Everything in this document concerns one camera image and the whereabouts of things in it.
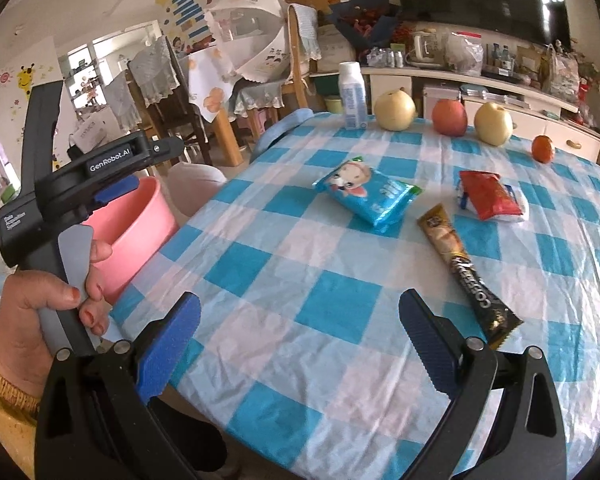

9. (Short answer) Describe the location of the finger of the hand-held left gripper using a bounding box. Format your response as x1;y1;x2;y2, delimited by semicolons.
145;137;186;163
77;175;140;211

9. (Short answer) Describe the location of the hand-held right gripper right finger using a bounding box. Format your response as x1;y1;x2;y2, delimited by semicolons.
392;288;567;480

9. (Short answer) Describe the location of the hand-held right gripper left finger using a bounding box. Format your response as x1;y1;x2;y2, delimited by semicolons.
34;291;228;480

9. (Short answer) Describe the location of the pink plastic basin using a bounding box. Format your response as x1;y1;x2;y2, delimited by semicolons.
80;176;180;301

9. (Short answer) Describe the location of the red snack packet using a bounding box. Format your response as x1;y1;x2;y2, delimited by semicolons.
455;170;530;223

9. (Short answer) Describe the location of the person's left forearm yellow sleeve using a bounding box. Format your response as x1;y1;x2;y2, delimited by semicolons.
0;335;43;461

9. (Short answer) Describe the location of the person's left hand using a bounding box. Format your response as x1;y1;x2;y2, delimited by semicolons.
0;240;113;398

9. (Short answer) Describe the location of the white stool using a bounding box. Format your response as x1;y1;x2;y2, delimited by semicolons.
167;162;228;218

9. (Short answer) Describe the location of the dark chair with lace cover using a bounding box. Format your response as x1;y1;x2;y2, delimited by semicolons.
127;37;216;166

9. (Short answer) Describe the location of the white orange print tablecloth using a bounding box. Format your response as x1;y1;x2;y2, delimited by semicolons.
187;52;241;123

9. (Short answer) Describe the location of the gold black coffee stick packet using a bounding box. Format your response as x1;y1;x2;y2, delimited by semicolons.
417;203;524;352

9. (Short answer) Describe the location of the blue white checked tablecloth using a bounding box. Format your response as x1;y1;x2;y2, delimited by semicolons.
107;110;600;480

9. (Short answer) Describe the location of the light blue chair back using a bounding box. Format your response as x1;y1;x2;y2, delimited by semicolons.
249;107;315;165

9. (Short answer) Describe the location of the white mesh food cover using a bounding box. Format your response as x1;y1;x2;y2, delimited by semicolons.
207;0;293;83

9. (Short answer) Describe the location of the blue snack packet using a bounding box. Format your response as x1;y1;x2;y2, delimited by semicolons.
313;156;424;234

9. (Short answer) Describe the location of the tall white drink bottle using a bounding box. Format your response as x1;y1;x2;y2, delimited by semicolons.
338;61;369;131

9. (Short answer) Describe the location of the orange tangerine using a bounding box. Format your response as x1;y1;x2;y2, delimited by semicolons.
531;135;555;164

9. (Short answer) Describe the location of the red apple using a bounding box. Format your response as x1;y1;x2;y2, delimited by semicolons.
432;97;468;137

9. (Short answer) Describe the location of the large yellow pear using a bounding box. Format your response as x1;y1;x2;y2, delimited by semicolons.
474;101;514;147

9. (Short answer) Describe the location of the small yellow pear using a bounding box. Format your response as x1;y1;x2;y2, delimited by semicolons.
373;88;417;132

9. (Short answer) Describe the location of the dark blue wrapped bouquet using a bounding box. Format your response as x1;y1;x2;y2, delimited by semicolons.
328;0;403;63

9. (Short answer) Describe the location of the row of small bottles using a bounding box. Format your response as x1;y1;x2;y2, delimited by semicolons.
367;46;406;68

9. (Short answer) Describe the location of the cream tv cabinet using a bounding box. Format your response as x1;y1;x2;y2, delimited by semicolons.
310;67;600;166

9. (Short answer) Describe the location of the white storage box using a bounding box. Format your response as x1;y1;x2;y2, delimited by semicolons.
422;85;463;118

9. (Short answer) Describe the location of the glass kettle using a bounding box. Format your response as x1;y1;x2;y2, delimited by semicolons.
411;30;448;66

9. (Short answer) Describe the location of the clear plastic bag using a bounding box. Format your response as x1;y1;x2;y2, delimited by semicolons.
445;32;485;77

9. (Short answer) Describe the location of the blue striped wall sticker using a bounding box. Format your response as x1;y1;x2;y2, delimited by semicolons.
157;0;216;41

